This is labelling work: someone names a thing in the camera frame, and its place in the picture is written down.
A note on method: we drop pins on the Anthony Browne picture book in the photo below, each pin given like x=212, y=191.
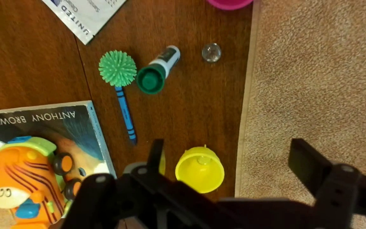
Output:
x=43, y=122

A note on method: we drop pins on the small yellow bowl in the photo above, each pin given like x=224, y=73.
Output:
x=190, y=173

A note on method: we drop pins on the plain tan towel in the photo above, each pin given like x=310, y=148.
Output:
x=317, y=77

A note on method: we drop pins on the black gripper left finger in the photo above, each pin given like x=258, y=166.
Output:
x=106, y=204

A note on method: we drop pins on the green-capped white marker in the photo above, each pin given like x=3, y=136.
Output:
x=157, y=72

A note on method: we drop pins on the clear glass pebble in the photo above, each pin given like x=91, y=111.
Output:
x=210, y=53
x=200, y=161

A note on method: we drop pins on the orange tiger toy car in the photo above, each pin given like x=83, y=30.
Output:
x=21, y=182

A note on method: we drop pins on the small pink bowl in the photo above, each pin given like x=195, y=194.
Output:
x=228, y=4

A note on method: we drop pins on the blue crayon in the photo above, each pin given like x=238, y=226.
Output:
x=125, y=115

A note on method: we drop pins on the white wipe packet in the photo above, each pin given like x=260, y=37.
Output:
x=85, y=14

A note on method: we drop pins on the green spiky ball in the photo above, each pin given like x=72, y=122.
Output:
x=116, y=68

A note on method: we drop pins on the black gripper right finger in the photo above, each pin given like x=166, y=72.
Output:
x=343, y=195

